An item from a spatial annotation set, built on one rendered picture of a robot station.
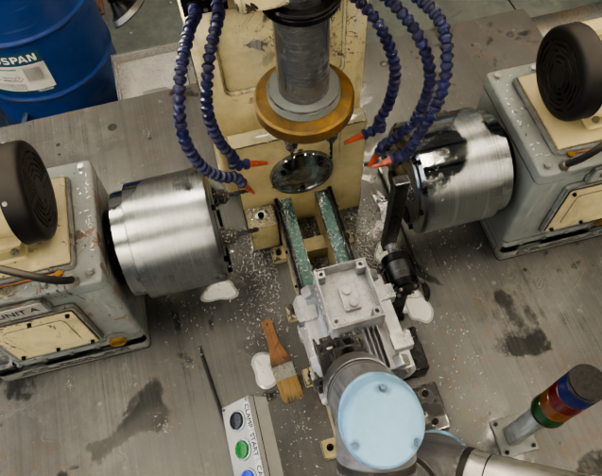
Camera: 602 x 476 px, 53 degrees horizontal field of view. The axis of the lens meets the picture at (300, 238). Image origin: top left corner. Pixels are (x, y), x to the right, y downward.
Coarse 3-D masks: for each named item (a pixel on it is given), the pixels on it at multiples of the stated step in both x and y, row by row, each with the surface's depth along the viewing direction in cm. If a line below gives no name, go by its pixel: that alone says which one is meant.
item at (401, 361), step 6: (372, 270) 117; (372, 276) 116; (306, 288) 116; (312, 288) 116; (306, 294) 115; (312, 294) 115; (402, 354) 109; (396, 360) 109; (402, 360) 108; (408, 360) 109; (396, 366) 108; (402, 366) 109
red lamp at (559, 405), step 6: (552, 384) 101; (552, 390) 99; (552, 396) 99; (558, 396) 97; (552, 402) 100; (558, 402) 98; (558, 408) 99; (564, 408) 97; (570, 408) 96; (564, 414) 99; (570, 414) 98; (576, 414) 98
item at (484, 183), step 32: (416, 128) 125; (448, 128) 124; (480, 128) 123; (416, 160) 122; (448, 160) 121; (480, 160) 122; (416, 192) 125; (448, 192) 122; (480, 192) 123; (416, 224) 132; (448, 224) 129
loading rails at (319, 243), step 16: (320, 192) 146; (288, 208) 145; (320, 208) 144; (336, 208) 143; (288, 224) 142; (320, 224) 149; (336, 224) 142; (288, 240) 139; (304, 240) 148; (320, 240) 148; (336, 240) 140; (352, 240) 151; (272, 256) 150; (288, 256) 140; (304, 256) 138; (320, 256) 151; (336, 256) 138; (352, 256) 137; (304, 272) 136; (288, 320) 143; (304, 368) 136
